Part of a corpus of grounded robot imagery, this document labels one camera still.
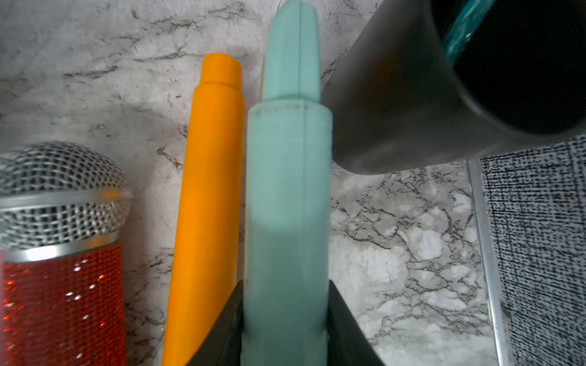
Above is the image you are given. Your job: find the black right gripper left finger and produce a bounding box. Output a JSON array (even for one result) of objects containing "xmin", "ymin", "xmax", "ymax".
[{"xmin": 187, "ymin": 281, "xmax": 244, "ymax": 366}]

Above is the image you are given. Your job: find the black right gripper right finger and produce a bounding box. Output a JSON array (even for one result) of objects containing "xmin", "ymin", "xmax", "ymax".
[{"xmin": 327, "ymin": 281, "xmax": 384, "ymax": 366}]

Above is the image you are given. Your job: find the orange microphone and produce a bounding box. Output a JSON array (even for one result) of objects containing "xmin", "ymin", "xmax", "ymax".
[{"xmin": 162, "ymin": 53, "xmax": 246, "ymax": 365}]

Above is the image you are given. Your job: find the red glitter microphone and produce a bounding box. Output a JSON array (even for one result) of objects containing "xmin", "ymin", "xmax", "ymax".
[{"xmin": 1, "ymin": 141, "xmax": 133, "ymax": 365}]

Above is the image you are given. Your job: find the black mug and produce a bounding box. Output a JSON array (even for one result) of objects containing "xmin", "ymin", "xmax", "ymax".
[{"xmin": 322, "ymin": 1, "xmax": 585, "ymax": 175}]

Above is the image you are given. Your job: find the green straw in mug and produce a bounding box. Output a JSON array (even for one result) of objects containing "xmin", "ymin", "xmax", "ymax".
[{"xmin": 443, "ymin": 0, "xmax": 496, "ymax": 67}]

